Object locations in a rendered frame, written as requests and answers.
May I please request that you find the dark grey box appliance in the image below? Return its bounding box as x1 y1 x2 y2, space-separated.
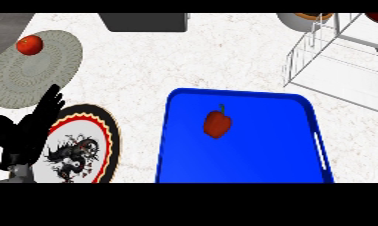
98 12 191 33

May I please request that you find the white wire tiered shelf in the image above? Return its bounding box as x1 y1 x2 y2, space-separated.
282 12 378 113

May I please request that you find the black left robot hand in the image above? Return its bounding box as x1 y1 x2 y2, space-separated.
0 83 67 172

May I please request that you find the dragon print plate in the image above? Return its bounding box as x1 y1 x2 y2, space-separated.
30 103 121 184

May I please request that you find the blue plastic tray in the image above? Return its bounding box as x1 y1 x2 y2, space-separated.
155 87 335 184

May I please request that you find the grey slanted panel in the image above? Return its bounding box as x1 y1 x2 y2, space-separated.
0 12 37 53

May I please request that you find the grey round placemat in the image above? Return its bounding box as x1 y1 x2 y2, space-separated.
0 29 84 110

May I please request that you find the red tomato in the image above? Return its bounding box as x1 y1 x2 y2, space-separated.
15 35 45 56

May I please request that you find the red bell pepper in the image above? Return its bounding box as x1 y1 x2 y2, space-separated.
203 103 234 140

